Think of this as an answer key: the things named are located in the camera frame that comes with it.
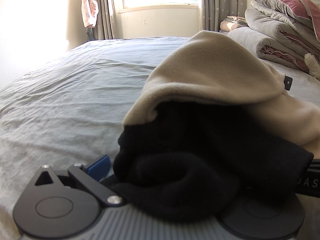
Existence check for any light grey patterned quilt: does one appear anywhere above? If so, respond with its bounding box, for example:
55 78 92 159
251 2 314 34

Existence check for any lower folded grey quilt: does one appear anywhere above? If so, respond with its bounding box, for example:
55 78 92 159
227 27 309 73

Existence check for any upper folded grey quilt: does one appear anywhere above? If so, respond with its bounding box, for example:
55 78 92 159
245 8 319 61

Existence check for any grey left window curtain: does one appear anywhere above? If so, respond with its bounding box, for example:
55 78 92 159
93 0 118 40

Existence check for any white plush toy dog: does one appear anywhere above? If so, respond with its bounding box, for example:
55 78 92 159
304 53 320 80

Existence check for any pink hanging cloth bag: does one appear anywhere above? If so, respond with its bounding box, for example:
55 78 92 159
81 0 99 28

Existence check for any folded grey quilt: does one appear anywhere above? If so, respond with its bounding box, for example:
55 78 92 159
245 8 319 61
227 27 309 73

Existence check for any grey right window curtain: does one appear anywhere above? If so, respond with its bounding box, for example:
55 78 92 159
199 0 247 31

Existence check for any grey bed sheet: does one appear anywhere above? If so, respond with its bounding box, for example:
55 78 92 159
0 36 320 240

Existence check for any beige black raglan bear shirt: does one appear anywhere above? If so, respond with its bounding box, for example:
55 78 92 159
112 31 319 223

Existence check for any grey window curtain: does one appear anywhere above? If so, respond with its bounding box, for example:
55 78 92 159
199 0 247 31
93 0 118 40

